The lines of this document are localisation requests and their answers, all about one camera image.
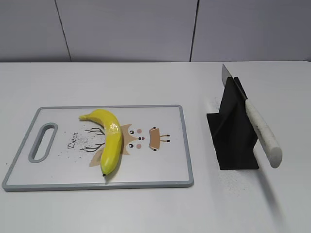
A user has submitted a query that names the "yellow plastic banana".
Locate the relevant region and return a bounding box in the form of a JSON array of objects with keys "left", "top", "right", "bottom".
[{"left": 78, "top": 109, "right": 123, "bottom": 177}]

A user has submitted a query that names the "black knife stand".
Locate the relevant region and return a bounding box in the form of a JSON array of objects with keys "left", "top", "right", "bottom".
[{"left": 207, "top": 77, "right": 259, "bottom": 170}]

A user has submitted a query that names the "white grey-rimmed cutting board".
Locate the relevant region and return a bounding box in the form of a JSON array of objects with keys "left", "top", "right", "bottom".
[{"left": 2, "top": 105, "right": 193, "bottom": 192}]

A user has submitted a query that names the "white-handled kitchen knife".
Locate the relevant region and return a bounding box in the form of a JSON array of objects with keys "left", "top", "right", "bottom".
[{"left": 221, "top": 64, "right": 283, "bottom": 169}]

